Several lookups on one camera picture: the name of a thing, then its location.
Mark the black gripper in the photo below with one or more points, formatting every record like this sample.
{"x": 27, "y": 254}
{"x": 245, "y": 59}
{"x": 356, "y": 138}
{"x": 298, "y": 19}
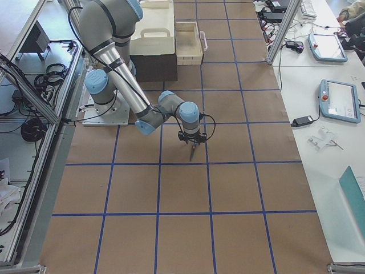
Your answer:
{"x": 193, "y": 147}

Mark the grey orange scissors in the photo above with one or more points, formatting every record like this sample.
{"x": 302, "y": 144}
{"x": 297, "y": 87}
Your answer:
{"x": 192, "y": 152}

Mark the wooden drawer with white handle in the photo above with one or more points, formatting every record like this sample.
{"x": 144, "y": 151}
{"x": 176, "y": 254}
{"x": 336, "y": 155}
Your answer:
{"x": 190, "y": 43}

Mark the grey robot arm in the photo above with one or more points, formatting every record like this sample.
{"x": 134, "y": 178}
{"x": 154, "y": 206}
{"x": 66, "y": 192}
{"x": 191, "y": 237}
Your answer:
{"x": 105, "y": 28}

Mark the dark brown drawer cabinet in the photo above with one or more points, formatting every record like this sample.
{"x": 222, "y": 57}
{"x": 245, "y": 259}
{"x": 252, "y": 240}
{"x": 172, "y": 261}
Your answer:
{"x": 155, "y": 68}

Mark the black power adapter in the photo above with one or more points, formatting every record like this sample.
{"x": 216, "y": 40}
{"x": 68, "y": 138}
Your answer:
{"x": 302, "y": 121}

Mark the white plastic tray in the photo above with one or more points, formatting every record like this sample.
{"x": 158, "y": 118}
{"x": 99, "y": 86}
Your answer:
{"x": 155, "y": 33}

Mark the lower teach pendant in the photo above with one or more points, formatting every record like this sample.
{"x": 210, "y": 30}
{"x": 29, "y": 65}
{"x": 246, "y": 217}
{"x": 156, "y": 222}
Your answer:
{"x": 338, "y": 100}

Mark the teach pendant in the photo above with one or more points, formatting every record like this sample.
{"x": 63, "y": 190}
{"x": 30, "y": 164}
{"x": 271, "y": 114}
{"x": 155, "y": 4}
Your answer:
{"x": 338, "y": 100}
{"x": 326, "y": 48}

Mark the teal folder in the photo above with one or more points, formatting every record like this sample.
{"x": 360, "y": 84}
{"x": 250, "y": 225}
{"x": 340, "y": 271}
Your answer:
{"x": 353, "y": 193}

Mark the upper teach pendant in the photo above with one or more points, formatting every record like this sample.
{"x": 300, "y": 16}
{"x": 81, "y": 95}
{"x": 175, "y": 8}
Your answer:
{"x": 326, "y": 48}

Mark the white keyboard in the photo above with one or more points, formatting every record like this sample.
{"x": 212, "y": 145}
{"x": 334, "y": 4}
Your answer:
{"x": 307, "y": 10}

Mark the grey box on stand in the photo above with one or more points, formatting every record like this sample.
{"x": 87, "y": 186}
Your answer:
{"x": 36, "y": 42}

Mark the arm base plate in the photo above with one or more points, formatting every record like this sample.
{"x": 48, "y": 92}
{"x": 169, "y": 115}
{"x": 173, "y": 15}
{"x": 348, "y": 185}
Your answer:
{"x": 115, "y": 113}

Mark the black adapter near post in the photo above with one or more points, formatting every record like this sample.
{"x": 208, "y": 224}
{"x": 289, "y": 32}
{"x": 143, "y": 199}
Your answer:
{"x": 296, "y": 46}

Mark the aluminium frame post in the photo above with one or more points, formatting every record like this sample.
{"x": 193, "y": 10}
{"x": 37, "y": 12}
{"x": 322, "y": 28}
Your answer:
{"x": 283, "y": 29}

